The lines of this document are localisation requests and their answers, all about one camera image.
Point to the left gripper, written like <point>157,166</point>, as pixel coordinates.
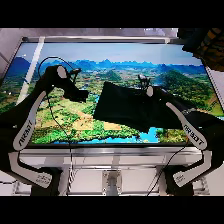
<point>76,93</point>

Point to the black jeans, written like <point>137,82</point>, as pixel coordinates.
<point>123,106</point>

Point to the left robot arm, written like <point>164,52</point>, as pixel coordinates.
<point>26,126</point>

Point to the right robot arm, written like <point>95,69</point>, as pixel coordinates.
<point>196,133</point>

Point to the black garment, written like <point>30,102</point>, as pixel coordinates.
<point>190,38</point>

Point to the orange checked garment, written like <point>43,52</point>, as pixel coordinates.
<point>213,50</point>

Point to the silver frame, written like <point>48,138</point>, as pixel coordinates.
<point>133,152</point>

